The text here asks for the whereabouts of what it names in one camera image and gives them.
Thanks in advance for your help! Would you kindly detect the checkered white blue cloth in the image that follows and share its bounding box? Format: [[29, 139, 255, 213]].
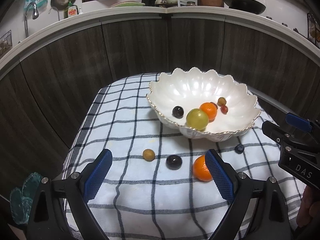
[[63, 74, 305, 239]]

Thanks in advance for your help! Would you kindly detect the white kitchen countertop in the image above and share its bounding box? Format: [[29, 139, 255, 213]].
[[1, 6, 319, 78]]

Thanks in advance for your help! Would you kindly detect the chrome kitchen faucet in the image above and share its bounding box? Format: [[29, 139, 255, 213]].
[[24, 1, 40, 38]]

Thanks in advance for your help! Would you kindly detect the small orange mandarin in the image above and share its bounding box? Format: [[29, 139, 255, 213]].
[[200, 102, 217, 122]]

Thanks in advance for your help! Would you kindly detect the dark purple grape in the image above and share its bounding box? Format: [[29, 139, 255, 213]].
[[172, 106, 184, 119], [166, 154, 182, 170]]

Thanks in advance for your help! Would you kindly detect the green plate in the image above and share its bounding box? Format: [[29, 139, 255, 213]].
[[111, 1, 145, 8]]

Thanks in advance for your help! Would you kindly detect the large orange mandarin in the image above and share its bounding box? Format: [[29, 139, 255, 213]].
[[193, 155, 213, 182]]

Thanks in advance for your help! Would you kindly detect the red cherry tomato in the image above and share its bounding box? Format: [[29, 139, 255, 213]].
[[220, 105, 228, 114]]

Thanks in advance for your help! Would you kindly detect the white scalloped ceramic bowl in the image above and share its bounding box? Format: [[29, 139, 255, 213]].
[[146, 67, 261, 142]]

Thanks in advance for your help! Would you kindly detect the person's right hand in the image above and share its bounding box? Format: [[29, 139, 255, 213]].
[[296, 186, 319, 228]]

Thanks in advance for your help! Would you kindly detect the blueberry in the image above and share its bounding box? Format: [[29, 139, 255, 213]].
[[234, 144, 245, 154]]

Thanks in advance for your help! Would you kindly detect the black wok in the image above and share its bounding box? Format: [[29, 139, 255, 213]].
[[223, 0, 266, 15]]

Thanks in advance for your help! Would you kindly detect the green dish soap bottle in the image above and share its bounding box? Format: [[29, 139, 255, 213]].
[[63, 1, 79, 19]]

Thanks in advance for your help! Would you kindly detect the wire spice rack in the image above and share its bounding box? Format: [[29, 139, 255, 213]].
[[307, 12, 320, 48]]

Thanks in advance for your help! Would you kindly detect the small brown longan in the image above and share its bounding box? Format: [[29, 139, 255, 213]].
[[143, 149, 155, 161]]

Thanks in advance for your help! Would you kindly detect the green yellow apple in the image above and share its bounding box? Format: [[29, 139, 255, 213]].
[[186, 108, 209, 131]]

